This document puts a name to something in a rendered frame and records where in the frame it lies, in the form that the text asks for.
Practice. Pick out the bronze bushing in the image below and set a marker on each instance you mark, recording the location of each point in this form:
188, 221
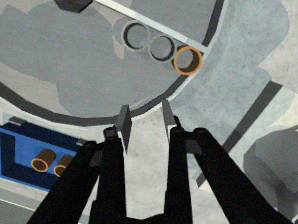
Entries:
194, 66
43, 159
64, 162

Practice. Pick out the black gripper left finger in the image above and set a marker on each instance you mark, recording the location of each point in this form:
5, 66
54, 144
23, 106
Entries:
65, 202

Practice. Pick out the blue crate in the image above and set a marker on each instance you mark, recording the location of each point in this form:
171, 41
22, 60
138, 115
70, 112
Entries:
16, 154

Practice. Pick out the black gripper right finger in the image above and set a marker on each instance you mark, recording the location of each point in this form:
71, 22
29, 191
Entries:
239, 199

